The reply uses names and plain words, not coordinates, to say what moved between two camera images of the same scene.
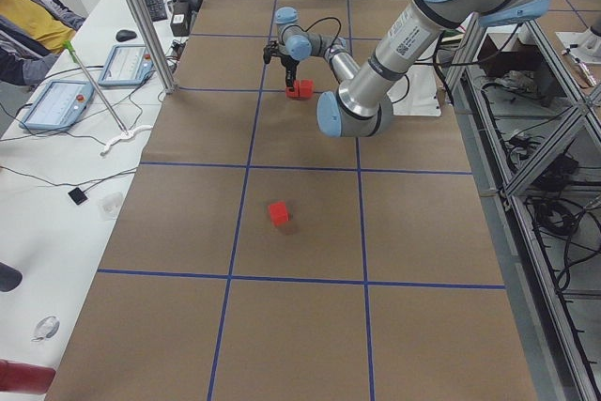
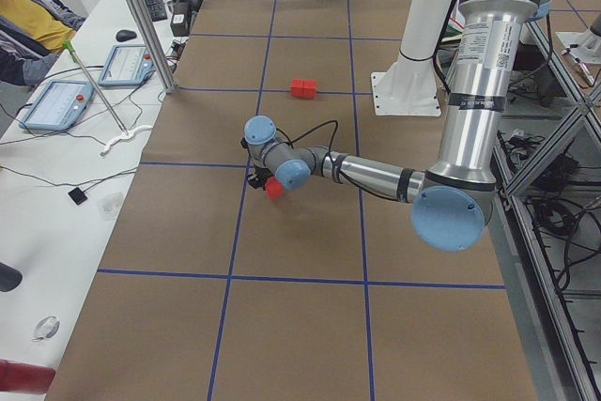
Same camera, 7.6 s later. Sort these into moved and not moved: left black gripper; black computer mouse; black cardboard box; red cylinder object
Moved: left black gripper
Not moved: black computer mouse; red cylinder object; black cardboard box
